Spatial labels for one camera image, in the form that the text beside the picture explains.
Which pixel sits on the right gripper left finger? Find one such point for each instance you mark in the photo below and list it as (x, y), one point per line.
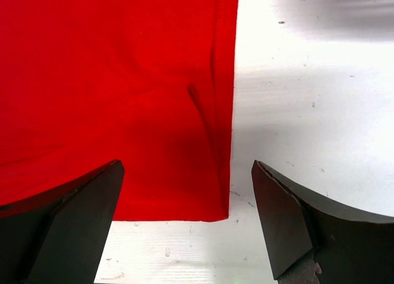
(58, 236)

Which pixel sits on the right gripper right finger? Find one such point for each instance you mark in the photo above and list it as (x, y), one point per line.
(311, 238)

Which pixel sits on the red t shirt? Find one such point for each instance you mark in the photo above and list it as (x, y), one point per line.
(145, 82)

